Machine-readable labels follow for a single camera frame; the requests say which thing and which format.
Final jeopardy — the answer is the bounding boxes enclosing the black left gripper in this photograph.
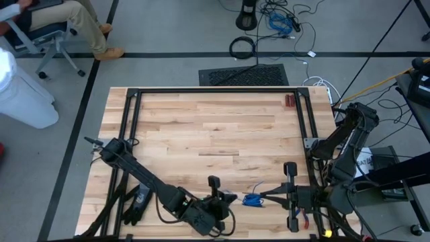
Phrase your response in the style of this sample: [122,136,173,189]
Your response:
[201,175,239,233]

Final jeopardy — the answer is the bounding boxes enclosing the thin black diagonal rod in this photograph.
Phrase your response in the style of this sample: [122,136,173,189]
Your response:
[334,0,414,107]

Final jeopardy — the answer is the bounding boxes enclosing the red blue handled pliers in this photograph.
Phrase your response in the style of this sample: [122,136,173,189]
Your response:
[295,208,310,230]

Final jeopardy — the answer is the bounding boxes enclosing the black grey work glove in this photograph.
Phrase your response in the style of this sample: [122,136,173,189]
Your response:
[122,183,154,227]

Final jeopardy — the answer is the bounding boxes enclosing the dark laptop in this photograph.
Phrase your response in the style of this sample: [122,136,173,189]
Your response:
[28,0,65,11]

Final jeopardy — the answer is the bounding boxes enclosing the person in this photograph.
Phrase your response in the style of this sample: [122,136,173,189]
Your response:
[0,0,125,61]

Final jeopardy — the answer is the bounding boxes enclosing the white power strip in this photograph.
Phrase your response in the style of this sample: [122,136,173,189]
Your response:
[302,75,342,114]

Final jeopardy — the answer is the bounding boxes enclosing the blue cord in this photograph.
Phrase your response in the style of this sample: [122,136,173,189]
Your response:
[231,181,265,208]

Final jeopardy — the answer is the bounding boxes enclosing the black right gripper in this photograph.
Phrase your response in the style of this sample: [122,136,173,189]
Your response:
[260,161,319,233]

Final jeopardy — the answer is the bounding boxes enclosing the white bin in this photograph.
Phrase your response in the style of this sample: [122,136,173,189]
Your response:
[0,46,60,130]

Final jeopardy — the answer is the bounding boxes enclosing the blue coiled floor cable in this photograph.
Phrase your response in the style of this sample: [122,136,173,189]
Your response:
[267,11,294,36]

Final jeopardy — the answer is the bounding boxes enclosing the yellow cable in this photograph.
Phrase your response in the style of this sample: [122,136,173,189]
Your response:
[335,57,430,106]

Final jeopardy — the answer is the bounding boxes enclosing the black wheeled leg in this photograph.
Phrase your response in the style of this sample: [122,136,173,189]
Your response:
[413,0,430,43]

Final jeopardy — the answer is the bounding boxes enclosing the black equipment stand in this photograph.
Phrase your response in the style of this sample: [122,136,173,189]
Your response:
[349,145,430,237]

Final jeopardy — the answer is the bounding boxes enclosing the black floor mat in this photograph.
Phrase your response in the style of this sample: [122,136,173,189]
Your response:
[198,63,290,87]

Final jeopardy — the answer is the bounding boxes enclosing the black power strip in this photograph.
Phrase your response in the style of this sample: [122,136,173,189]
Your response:
[286,12,302,34]

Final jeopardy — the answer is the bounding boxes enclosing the white cardboard box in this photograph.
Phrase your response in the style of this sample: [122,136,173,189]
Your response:
[355,147,375,177]

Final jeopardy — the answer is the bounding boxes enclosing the black floor stand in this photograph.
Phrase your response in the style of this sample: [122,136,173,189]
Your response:
[234,0,259,32]

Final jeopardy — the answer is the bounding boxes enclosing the grey office chair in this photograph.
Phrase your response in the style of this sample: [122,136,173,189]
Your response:
[0,3,87,80]

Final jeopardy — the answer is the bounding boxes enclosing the black coiled floor cable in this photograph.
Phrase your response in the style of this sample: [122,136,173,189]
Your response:
[228,36,257,61]

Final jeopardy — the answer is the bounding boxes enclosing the black cart with screen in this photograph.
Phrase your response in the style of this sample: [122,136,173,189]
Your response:
[395,56,430,144]

